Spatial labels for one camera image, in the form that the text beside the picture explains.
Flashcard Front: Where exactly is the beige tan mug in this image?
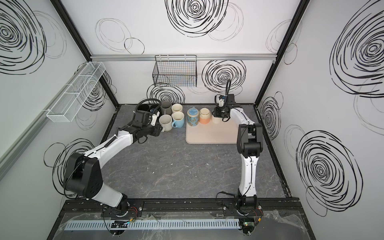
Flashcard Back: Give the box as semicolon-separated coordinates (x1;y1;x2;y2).
159;115;173;133

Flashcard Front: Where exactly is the grey mug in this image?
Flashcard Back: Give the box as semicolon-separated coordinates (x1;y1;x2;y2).
161;101;173;116

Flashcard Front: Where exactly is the light blue mug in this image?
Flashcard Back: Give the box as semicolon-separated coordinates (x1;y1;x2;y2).
172;112;185;128

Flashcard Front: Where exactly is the cream white mug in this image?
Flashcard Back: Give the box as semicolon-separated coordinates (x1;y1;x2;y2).
211;116;223;124

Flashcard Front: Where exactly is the white black mug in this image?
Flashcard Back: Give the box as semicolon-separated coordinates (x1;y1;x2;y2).
138;104;150;112

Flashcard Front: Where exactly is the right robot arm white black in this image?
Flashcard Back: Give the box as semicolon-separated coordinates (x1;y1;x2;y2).
212;94;263;216

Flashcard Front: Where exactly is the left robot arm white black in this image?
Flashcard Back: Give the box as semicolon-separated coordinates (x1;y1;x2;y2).
63;109;163;217

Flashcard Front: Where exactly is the orange cream mug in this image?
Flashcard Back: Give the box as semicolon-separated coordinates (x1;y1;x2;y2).
199;108;212;125

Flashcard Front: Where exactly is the blue butterfly mug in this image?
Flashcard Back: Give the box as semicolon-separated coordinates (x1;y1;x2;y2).
187;107;200;127

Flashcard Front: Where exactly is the beige plastic tray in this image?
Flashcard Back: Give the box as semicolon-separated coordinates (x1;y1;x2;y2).
186;120;238;144

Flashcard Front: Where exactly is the black wire hanging basket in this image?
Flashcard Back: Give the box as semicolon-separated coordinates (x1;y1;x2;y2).
152;54;198;88

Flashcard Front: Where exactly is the white wire shelf basket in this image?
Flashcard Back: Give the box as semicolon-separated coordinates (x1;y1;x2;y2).
46;62;106;123

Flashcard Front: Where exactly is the aluminium wall rail back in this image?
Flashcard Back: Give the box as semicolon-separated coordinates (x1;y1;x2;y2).
91;53;277;62

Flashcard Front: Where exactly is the aluminium wall rail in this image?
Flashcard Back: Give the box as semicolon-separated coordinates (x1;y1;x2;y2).
91;53;277;62
1;62;89;181

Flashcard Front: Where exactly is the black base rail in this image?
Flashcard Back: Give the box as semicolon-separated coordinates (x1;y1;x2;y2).
59;198;304;219

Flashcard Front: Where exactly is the white slotted cable duct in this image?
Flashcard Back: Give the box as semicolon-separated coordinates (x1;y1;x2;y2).
64;219;241;231

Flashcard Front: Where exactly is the black corner frame post right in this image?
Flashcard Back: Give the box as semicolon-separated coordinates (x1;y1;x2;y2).
254;0;311;107

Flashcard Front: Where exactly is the black corner frame post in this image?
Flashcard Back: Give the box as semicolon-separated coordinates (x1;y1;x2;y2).
254;0;311;107
50;0;120;109

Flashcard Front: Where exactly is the black corner frame post left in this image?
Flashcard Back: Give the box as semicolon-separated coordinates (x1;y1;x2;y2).
50;0;120;109

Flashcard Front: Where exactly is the aluminium wall rail left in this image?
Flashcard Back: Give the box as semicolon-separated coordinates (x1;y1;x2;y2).
1;62;89;181

